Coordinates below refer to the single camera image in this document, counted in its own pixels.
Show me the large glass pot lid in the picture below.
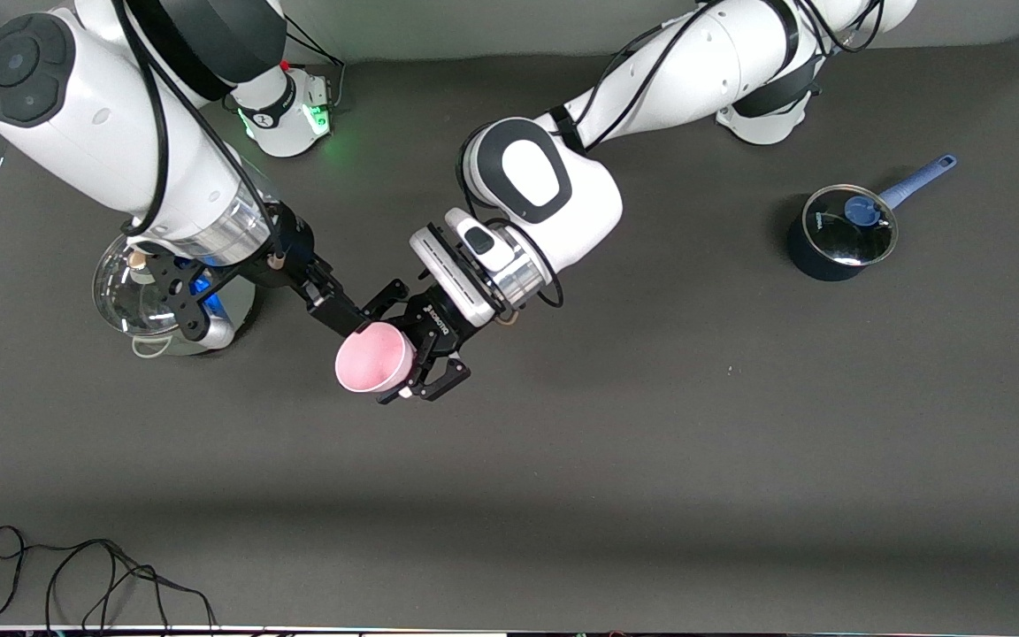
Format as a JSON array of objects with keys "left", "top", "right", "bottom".
[{"left": 92, "top": 234, "right": 185, "bottom": 337}]

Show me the dark blue saucepan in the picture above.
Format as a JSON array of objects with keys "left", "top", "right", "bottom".
[{"left": 786, "top": 155, "right": 958, "bottom": 282}]

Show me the pink plastic cup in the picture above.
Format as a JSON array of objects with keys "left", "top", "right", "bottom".
[{"left": 335, "top": 321, "right": 415, "bottom": 395}]

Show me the grey two-handled cooking pot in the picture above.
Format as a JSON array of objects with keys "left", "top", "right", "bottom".
[{"left": 92, "top": 232, "right": 256, "bottom": 357}]

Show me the black right arm base cable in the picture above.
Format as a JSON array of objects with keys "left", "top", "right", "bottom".
[{"left": 284, "top": 13, "right": 347, "bottom": 114}]

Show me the glass lid with blue knob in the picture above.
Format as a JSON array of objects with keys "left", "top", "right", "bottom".
[{"left": 802, "top": 184, "right": 899, "bottom": 267}]

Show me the loose thin black cable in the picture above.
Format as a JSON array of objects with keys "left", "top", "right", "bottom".
[{"left": 0, "top": 526, "right": 218, "bottom": 633}]

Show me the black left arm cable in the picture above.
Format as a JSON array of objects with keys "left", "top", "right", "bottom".
[{"left": 576, "top": 0, "right": 884, "bottom": 147}]

